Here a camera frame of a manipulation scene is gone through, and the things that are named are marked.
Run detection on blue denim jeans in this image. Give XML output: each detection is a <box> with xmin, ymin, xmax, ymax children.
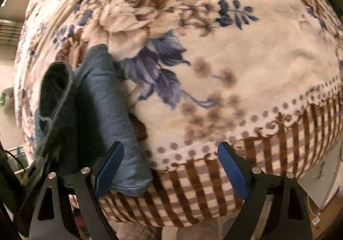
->
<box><xmin>35</xmin><ymin>44</ymin><xmax>153</xmax><ymax>197</ymax></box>

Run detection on plastic bag with green item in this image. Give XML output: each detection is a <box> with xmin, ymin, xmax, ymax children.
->
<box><xmin>0</xmin><ymin>86</ymin><xmax>14</xmax><ymax>107</ymax></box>

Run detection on floral bed blanket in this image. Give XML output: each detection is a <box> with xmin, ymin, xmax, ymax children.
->
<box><xmin>15</xmin><ymin>0</ymin><xmax>342</xmax><ymax>227</ymax></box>

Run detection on left striped curtain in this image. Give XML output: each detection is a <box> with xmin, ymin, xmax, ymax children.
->
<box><xmin>0</xmin><ymin>19</ymin><xmax>23</xmax><ymax>46</ymax></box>

